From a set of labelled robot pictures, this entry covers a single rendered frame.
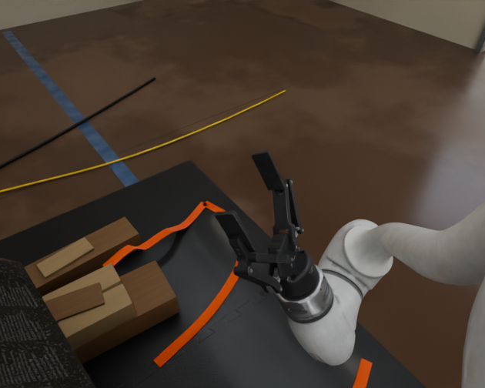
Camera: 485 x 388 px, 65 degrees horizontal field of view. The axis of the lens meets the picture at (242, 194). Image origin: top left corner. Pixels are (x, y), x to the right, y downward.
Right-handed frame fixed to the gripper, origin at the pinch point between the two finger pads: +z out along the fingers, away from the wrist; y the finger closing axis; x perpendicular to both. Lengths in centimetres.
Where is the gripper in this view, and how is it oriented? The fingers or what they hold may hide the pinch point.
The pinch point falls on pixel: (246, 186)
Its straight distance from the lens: 54.5
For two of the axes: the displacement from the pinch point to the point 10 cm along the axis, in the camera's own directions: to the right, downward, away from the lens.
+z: -4.2, -7.6, -4.9
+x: -8.3, 1.0, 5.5
